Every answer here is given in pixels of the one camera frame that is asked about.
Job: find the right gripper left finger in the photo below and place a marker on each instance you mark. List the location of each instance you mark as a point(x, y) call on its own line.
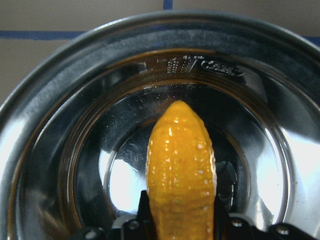
point(144, 213)

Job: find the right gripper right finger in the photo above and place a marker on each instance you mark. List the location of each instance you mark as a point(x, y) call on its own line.
point(221, 216)

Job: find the yellow corn cob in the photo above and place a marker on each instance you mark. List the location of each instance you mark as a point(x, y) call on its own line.
point(181, 176)

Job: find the pale green electric pot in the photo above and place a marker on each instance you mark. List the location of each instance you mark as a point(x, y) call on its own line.
point(204, 124)

